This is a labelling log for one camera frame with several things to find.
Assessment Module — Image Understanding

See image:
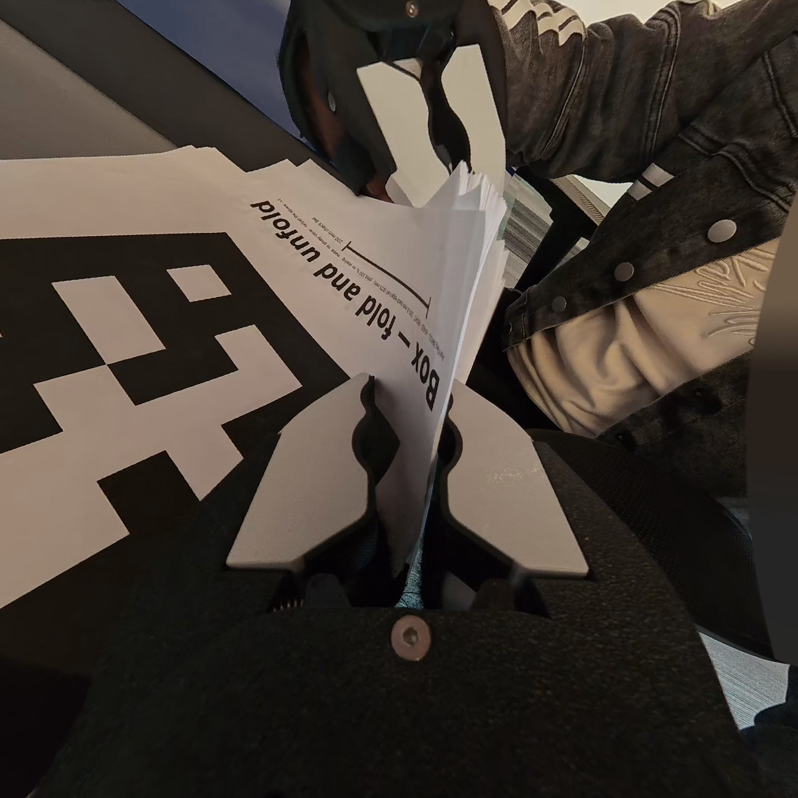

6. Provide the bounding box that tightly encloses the beige shirt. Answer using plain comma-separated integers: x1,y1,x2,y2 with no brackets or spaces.
508,237,780,438

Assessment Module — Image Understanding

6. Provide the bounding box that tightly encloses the stack of white printed papers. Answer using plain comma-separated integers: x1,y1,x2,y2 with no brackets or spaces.
0,143,509,608

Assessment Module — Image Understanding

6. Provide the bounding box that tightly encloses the person's right forearm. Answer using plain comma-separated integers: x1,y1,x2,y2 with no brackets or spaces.
493,0,798,170

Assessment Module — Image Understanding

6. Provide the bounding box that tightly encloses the dark grey board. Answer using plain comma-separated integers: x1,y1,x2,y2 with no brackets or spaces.
0,0,337,174

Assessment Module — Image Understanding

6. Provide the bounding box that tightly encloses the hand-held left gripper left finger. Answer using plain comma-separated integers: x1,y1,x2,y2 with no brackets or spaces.
224,373,401,573

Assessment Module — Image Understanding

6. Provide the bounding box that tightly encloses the blue desk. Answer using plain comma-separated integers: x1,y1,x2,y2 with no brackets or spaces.
115,0,301,128

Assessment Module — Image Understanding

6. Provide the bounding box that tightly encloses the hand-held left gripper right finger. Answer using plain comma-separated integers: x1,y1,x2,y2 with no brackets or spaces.
436,379,591,579

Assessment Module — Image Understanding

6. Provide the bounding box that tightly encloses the black office chair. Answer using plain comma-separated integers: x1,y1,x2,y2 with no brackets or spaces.
466,165,774,662

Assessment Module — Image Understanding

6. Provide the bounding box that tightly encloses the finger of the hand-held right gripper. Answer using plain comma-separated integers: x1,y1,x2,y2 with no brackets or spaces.
357,57,470,208
446,41,506,188

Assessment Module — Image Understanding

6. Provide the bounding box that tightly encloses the person's right hand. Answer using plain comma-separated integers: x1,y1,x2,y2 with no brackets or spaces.
299,45,331,149

